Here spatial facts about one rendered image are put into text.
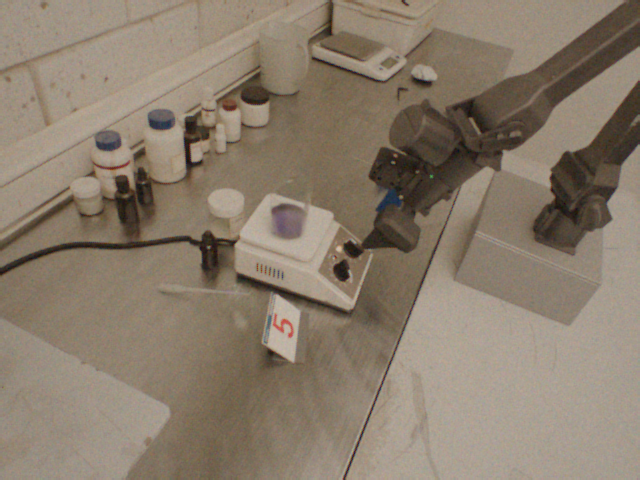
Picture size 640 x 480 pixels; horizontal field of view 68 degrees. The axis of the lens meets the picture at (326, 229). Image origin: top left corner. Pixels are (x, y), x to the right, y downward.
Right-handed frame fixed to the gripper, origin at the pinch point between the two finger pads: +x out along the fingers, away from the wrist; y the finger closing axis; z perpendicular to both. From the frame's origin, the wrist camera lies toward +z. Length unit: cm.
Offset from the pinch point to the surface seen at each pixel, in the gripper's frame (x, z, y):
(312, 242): 8.8, 5.7, 5.2
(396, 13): 9, 17, -100
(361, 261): 9.6, -3.4, 0.3
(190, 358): 21.4, 9.5, 25.2
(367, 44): 20, 18, -92
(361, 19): 19, 25, -103
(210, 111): 31, 35, -30
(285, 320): 14.5, 2.0, 15.5
